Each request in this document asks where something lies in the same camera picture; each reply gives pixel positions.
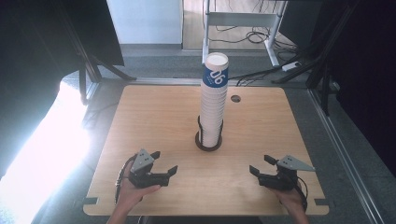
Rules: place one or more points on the white panel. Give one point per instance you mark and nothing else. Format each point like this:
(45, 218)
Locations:
(144, 20)

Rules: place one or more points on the white metal desk frame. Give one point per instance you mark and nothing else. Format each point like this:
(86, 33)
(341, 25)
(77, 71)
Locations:
(239, 19)

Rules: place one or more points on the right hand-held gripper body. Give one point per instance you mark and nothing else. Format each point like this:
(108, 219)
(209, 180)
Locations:
(281, 180)

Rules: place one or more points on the person's left hand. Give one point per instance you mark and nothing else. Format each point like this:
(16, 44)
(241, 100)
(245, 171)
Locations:
(130, 194)

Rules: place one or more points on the stack of white paper cups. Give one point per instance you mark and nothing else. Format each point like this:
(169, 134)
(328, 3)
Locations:
(213, 118)

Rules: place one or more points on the person's right hand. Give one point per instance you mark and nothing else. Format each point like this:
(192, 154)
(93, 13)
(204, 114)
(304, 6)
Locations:
(292, 200)

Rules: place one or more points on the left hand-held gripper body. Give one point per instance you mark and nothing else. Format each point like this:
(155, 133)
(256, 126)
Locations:
(141, 161)

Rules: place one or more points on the metal floor rail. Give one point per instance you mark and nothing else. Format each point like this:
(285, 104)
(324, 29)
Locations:
(345, 155)

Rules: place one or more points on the black tripod stand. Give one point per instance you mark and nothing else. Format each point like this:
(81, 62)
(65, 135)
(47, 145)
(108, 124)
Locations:
(323, 77)
(90, 67)

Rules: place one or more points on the dark curtain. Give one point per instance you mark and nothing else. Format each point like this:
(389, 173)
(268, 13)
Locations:
(367, 77)
(31, 46)

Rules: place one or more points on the white power strip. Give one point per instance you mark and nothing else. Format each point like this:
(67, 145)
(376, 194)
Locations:
(291, 66)

